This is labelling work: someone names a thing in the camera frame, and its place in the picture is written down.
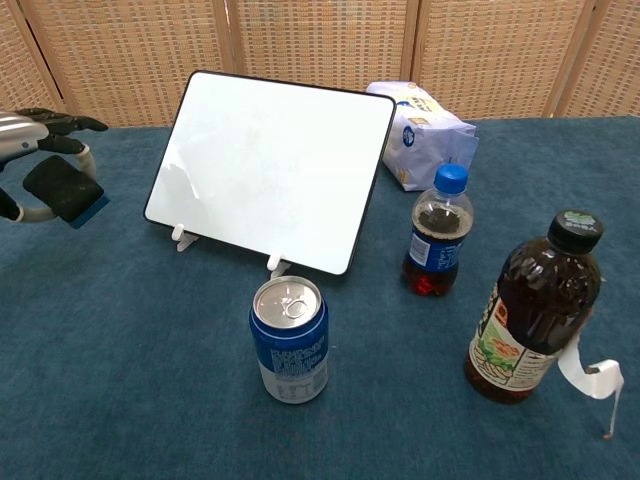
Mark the black rectangular sponge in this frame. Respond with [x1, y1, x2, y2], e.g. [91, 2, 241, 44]
[22, 154, 111, 230]

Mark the dark tea bottle black cap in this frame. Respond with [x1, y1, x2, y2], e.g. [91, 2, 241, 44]
[464, 208, 605, 405]

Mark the white snack bag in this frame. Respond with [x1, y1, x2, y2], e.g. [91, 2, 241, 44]
[366, 81, 480, 193]

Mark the woven rattan folding screen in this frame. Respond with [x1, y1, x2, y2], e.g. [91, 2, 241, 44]
[0, 0, 640, 129]

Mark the blue table cloth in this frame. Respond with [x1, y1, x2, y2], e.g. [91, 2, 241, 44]
[0, 115, 640, 480]

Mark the blue soda can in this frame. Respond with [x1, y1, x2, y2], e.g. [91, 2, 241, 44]
[249, 275, 330, 405]

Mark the cola bottle with blue cap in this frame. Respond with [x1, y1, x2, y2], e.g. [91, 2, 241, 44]
[402, 162, 475, 297]

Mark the white whiteboard with stand feet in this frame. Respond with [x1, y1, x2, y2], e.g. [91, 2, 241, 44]
[143, 70, 398, 280]

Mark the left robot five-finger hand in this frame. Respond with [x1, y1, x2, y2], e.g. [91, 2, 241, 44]
[0, 107, 110, 224]

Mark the white peeled label strip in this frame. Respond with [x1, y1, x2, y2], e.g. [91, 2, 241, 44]
[557, 309, 625, 441]

